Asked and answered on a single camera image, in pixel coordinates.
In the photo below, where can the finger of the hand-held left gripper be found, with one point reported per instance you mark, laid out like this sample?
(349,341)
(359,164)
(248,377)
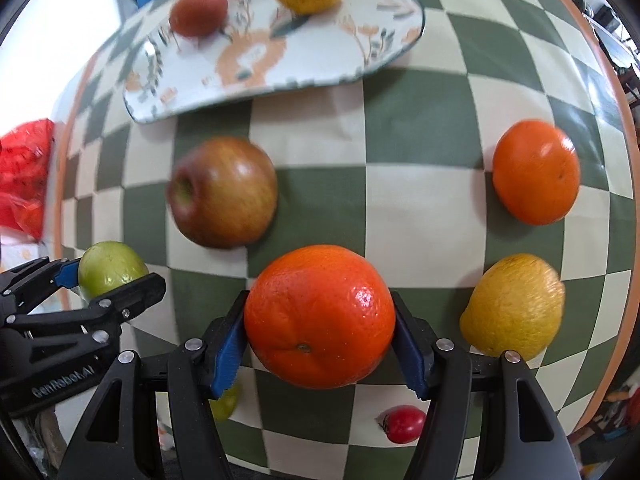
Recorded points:
(66,272)
(130,295)

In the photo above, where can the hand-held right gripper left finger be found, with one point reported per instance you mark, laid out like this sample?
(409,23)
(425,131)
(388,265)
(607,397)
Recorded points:
(227,355)

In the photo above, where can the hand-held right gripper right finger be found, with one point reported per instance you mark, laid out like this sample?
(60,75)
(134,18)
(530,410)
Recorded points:
(410,355)

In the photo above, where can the green apple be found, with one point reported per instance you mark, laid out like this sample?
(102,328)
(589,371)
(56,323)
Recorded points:
(110,265)

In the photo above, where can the red cherry tomato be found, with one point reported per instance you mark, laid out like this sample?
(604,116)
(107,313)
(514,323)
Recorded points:
(402,424)

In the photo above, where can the orange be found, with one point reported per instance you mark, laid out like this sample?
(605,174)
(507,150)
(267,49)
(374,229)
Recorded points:
(320,317)
(537,172)

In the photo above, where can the patterned oval ceramic plate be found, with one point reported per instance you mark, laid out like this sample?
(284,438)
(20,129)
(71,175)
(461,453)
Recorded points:
(260,55)

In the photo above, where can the red plastic bag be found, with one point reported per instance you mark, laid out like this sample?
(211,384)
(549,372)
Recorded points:
(25,175)

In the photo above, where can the green checkered tablecloth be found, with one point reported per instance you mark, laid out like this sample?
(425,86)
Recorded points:
(420,200)

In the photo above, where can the brown-red passion fruit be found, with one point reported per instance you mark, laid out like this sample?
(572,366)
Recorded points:
(198,11)

